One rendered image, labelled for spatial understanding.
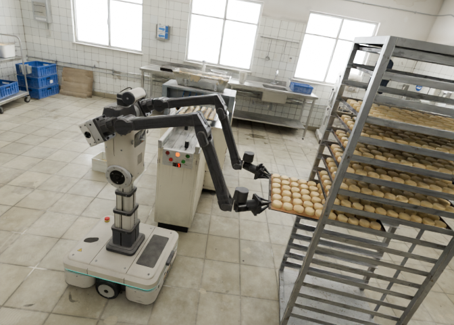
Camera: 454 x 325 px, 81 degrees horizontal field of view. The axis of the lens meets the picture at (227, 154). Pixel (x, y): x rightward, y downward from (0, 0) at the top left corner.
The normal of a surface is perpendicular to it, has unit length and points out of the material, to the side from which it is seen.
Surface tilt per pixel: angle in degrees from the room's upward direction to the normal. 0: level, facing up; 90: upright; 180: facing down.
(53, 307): 0
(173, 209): 90
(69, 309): 0
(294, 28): 90
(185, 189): 90
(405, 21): 90
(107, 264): 0
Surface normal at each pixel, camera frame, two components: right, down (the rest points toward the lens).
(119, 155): -0.18, 0.55
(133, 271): 0.15, -0.90
